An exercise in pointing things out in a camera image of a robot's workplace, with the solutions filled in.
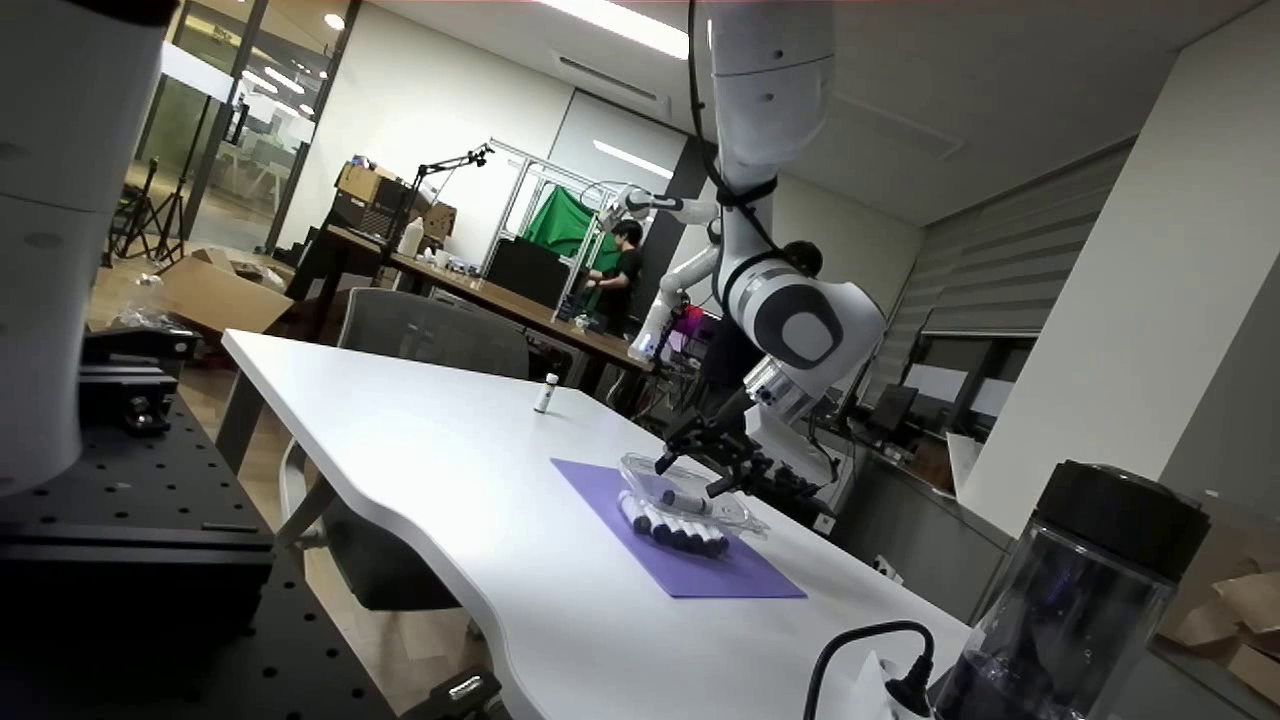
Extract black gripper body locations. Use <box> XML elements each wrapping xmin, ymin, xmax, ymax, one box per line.
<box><xmin>669</xmin><ymin>387</ymin><xmax>792</xmax><ymax>496</ymax></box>

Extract clear plastic box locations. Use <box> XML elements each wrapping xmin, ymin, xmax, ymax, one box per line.
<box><xmin>611</xmin><ymin>457</ymin><xmax>771</xmax><ymax>563</ymax></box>

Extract open cardboard box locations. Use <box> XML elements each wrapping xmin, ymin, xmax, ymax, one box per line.
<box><xmin>326</xmin><ymin>155</ymin><xmax>461</xmax><ymax>255</ymax></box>

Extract brown cardboard box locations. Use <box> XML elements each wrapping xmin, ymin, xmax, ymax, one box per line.
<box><xmin>1161</xmin><ymin>567</ymin><xmax>1280</xmax><ymax>712</ymax></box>

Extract purple rectangular mat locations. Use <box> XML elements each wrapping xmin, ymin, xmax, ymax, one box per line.
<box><xmin>549</xmin><ymin>457</ymin><xmax>812</xmax><ymax>606</ymax></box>

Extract white drawer cabinet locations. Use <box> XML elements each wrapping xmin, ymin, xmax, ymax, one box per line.
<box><xmin>776</xmin><ymin>454</ymin><xmax>872</xmax><ymax>530</ymax></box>

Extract grey desk partition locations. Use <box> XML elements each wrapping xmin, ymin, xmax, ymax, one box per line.
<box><xmin>833</xmin><ymin>443</ymin><xmax>1025</xmax><ymax>630</ymax></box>

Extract green cloth screen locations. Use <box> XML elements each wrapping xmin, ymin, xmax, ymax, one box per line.
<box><xmin>515</xmin><ymin>180</ymin><xmax>633</xmax><ymax>281</ymax></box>

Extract grey mesh office chair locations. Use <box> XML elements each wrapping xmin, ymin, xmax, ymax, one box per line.
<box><xmin>331</xmin><ymin>286</ymin><xmax>534</xmax><ymax>386</ymax></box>

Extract long wooden table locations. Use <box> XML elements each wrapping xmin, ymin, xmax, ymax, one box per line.
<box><xmin>282</xmin><ymin>219</ymin><xmax>660</xmax><ymax>379</ymax></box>

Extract grey window blinds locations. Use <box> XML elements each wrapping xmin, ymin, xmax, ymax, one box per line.
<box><xmin>898</xmin><ymin>142</ymin><xmax>1135</xmax><ymax>344</ymax></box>

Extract ceiling light panel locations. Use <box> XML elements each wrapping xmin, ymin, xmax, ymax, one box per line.
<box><xmin>534</xmin><ymin>0</ymin><xmax>695</xmax><ymax>64</ymax></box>

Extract flat cardboard sheet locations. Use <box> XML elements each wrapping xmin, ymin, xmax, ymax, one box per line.
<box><xmin>85</xmin><ymin>246</ymin><xmax>299</xmax><ymax>342</ymax></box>

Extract black electronics unit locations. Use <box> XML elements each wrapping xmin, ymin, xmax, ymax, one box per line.
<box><xmin>75</xmin><ymin>322</ymin><xmax>200</xmax><ymax>440</ymax></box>

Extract black perforated breadboard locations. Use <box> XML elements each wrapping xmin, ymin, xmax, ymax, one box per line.
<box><xmin>0</xmin><ymin>391</ymin><xmax>402</xmax><ymax>720</ymax></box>

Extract black tripod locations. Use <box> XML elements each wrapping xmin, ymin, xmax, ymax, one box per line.
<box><xmin>108</xmin><ymin>155</ymin><xmax>190</xmax><ymax>270</ymax></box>

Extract black power cable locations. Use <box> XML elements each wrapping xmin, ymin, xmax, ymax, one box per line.
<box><xmin>799</xmin><ymin>619</ymin><xmax>938</xmax><ymax>720</ymax></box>

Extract glass door with frame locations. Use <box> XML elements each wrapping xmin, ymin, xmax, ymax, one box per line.
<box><xmin>116</xmin><ymin>0</ymin><xmax>368</xmax><ymax>263</ymax></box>

